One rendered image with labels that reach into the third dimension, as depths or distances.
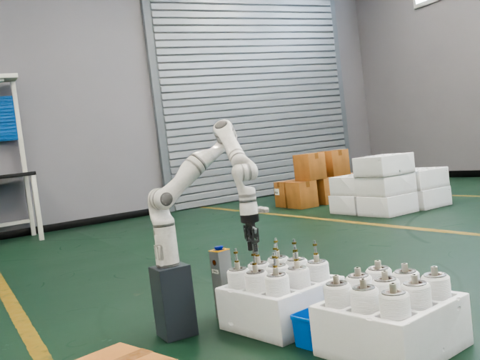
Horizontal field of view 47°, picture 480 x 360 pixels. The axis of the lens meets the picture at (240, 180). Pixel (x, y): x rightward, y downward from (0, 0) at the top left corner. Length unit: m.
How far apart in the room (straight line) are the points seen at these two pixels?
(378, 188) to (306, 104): 3.84
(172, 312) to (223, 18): 6.25
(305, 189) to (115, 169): 2.59
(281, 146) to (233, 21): 1.94
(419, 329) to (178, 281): 0.99
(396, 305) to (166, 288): 0.96
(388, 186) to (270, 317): 3.02
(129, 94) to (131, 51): 0.57
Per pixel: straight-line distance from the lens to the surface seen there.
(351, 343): 1.93
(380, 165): 4.97
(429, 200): 5.33
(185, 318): 2.38
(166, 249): 2.33
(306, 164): 6.25
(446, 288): 2.01
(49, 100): 7.29
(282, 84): 8.45
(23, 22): 7.43
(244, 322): 2.30
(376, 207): 5.09
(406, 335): 1.79
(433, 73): 8.49
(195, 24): 7.96
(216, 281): 2.53
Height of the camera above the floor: 0.76
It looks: 3 degrees down
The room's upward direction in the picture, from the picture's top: 7 degrees counter-clockwise
